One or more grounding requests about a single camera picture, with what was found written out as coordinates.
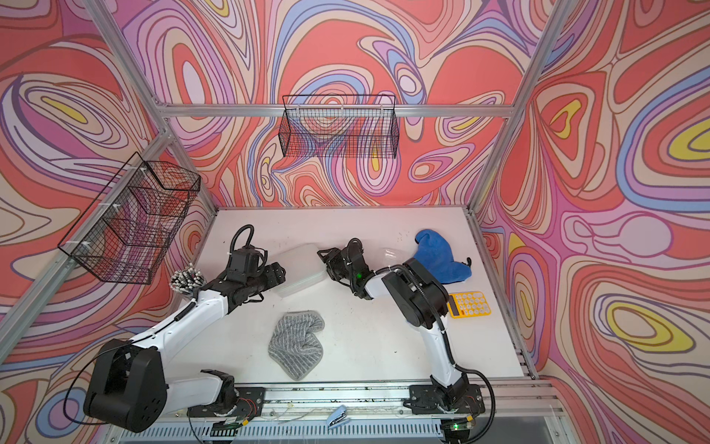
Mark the small clear box base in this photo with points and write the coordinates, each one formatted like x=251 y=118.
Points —
x=387 y=256

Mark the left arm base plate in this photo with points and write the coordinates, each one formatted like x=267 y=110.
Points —
x=246 y=403

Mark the wall wire basket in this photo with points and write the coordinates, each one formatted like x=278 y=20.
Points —
x=135 y=227
x=339 y=126

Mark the cup of pens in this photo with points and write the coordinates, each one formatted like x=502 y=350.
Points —
x=187 y=281

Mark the back wall wire basket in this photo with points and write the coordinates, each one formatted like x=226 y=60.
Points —
x=339 y=126

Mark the left wall wire basket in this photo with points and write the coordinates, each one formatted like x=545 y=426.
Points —
x=135 y=227

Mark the blue binder clip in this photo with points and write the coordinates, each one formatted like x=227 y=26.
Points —
x=338 y=418

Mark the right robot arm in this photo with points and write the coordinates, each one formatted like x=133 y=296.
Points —
x=421 y=299

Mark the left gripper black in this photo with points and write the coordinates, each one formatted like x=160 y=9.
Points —
x=275 y=277

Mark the grey striped cloth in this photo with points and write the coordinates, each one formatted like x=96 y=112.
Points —
x=294 y=345

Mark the blue microfiber cloth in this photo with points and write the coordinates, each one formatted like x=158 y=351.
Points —
x=435 y=254

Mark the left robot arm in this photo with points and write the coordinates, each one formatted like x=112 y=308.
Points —
x=129 y=387

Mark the large clear lunch box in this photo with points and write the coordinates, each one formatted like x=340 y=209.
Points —
x=304 y=269

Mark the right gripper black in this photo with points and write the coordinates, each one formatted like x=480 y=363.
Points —
x=331 y=259

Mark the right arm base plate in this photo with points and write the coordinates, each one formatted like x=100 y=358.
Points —
x=428 y=399

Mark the yellow perforated tray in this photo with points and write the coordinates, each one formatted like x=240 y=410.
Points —
x=468 y=304

